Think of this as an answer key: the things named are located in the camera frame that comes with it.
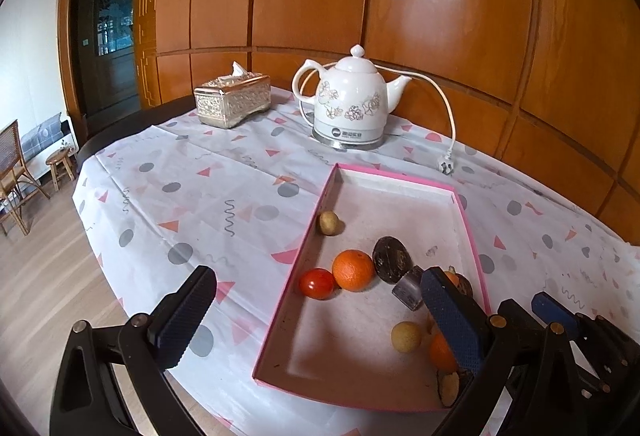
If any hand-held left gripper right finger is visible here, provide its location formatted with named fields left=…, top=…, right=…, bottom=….
left=420, top=267, right=592, bottom=436

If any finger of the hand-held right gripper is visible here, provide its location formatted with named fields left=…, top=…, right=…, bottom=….
left=531, top=292, right=582, bottom=338
left=497, top=298, right=547, bottom=328

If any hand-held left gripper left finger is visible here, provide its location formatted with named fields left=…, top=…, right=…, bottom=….
left=49, top=265, right=219, bottom=436

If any small tangerine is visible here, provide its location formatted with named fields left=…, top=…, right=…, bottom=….
left=428, top=332, right=460, bottom=369

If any tan round longan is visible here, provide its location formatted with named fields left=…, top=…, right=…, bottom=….
left=391, top=322, right=420, bottom=354

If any large orange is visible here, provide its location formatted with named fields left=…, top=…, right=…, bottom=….
left=332, top=249, right=376, bottom=291

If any pink shallow box tray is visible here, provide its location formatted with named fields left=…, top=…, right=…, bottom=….
left=252, top=163, right=492, bottom=413

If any tan round potato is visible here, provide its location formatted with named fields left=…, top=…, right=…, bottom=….
left=318, top=210, right=345, bottom=235

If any dark brown fruit piece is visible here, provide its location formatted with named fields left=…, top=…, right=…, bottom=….
left=437, top=368, right=475, bottom=409

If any large dark brown round fruit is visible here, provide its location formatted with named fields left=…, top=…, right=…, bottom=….
left=372, top=236, right=414, bottom=285

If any white patterned tablecloth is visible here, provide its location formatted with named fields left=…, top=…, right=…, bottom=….
left=72, top=86, right=640, bottom=436

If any red tomato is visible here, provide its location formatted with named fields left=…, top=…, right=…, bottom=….
left=299, top=268, right=336, bottom=301

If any small wooden stool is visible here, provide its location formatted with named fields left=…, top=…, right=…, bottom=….
left=46, top=148, right=77, bottom=190

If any dark table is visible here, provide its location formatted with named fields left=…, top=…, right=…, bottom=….
left=77, top=96, right=197, bottom=167

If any silver ornate tissue box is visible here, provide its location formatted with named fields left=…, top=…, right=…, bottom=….
left=193, top=62, right=272, bottom=130

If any rattan chair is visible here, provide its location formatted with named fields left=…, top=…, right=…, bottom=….
left=0, top=120, right=52, bottom=237

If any grey cushioned bench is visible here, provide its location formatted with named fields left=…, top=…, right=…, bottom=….
left=22, top=112, right=78, bottom=167

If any white floral ceramic kettle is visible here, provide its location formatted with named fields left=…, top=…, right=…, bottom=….
left=292, top=44, right=414, bottom=151

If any dark glazed wooden door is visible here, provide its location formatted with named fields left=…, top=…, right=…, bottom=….
left=75, top=0, right=143, bottom=137

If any white power cord with plug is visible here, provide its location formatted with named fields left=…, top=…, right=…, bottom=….
left=320, top=60, right=458, bottom=177

